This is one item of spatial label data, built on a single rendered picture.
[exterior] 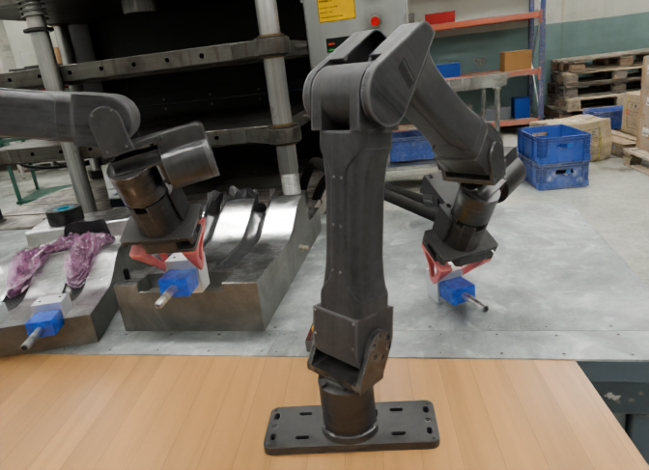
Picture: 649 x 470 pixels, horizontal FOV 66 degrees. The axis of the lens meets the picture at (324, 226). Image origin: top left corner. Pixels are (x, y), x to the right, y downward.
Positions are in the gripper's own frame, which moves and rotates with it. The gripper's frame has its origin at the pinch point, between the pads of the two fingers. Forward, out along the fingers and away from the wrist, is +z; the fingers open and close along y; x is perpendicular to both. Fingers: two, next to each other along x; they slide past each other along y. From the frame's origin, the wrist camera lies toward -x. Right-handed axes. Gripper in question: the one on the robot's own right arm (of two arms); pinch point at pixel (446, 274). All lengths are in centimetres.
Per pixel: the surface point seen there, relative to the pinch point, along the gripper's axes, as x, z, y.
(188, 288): -5.0, -7.0, 41.8
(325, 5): -95, -6, -14
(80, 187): -105, 53, 67
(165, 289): -6.2, -6.6, 44.8
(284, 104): -80, 15, 3
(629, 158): -182, 190, -352
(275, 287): -11.7, 7.2, 26.8
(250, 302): -6.7, 2.7, 32.7
